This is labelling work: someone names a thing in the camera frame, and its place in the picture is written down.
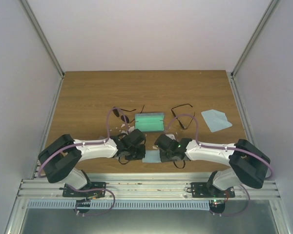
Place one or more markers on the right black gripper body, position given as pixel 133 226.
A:
pixel 167 157

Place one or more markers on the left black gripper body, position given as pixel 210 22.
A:
pixel 136 154

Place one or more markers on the blue cleaning cloth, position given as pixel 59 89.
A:
pixel 215 120
pixel 152 156

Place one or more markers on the blue green glasses case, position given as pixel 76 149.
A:
pixel 150 122

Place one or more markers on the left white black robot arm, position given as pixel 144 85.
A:
pixel 58 161

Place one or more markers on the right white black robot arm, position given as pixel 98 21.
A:
pixel 246 164

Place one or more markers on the dark lens sunglasses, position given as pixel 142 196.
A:
pixel 120 113

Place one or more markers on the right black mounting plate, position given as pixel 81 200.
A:
pixel 204 190

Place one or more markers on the black mounting plate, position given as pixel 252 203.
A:
pixel 204 190
pixel 69 192

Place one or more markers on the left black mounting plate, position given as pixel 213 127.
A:
pixel 69 192

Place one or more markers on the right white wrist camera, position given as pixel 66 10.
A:
pixel 172 136

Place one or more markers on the black frame clear glasses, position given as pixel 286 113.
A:
pixel 182 109

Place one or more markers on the slotted grey cable duct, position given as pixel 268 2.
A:
pixel 120 204

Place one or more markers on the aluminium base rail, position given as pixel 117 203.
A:
pixel 152 186

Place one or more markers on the left aluminium frame post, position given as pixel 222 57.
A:
pixel 32 18

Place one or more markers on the aluminium frame post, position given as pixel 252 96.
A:
pixel 273 4
pixel 32 18

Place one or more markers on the right aluminium frame post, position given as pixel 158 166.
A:
pixel 273 4

